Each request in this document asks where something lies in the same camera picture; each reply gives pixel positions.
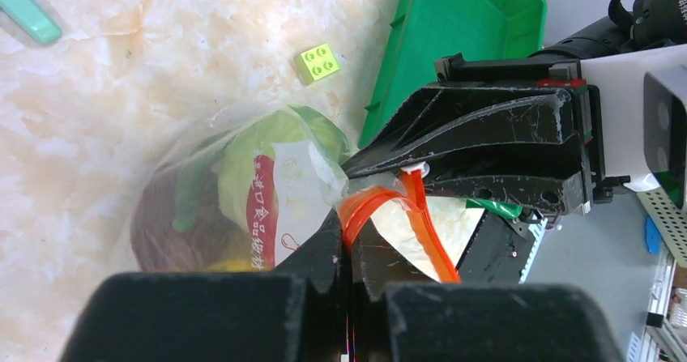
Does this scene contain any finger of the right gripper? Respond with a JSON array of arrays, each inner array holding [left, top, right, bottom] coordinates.
[[343, 86, 584, 178], [425, 158, 591, 215]]

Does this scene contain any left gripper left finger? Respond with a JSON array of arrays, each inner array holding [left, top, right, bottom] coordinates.
[[61, 211, 346, 361]]

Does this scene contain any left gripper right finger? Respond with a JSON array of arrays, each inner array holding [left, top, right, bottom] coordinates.
[[351, 223, 622, 361]]

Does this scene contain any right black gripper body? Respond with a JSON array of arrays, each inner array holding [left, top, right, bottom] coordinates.
[[434, 53, 607, 204]]

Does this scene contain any yellow lemon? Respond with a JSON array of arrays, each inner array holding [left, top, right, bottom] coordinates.
[[206, 258, 260, 273]]

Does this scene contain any dark red apple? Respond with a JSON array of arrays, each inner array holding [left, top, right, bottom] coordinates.
[[130, 170, 247, 271]]

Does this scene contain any red chili pepper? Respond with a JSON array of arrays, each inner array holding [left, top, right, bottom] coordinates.
[[246, 155, 279, 271]]

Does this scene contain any clear zip bag orange zipper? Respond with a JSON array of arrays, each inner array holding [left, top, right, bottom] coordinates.
[[121, 106, 460, 283]]

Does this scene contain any green cabbage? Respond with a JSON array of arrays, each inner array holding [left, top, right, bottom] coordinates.
[[218, 105, 352, 229]]

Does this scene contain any green plastic tray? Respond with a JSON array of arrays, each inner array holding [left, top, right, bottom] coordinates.
[[358, 0, 547, 147]]

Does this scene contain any light green lego brick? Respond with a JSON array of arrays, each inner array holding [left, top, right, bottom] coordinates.
[[294, 43, 340, 85]]

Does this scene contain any teal plastic tube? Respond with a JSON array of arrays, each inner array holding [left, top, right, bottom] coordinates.
[[1, 0, 62, 45]]

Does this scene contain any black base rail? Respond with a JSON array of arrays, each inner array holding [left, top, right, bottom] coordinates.
[[458, 212, 547, 283]]

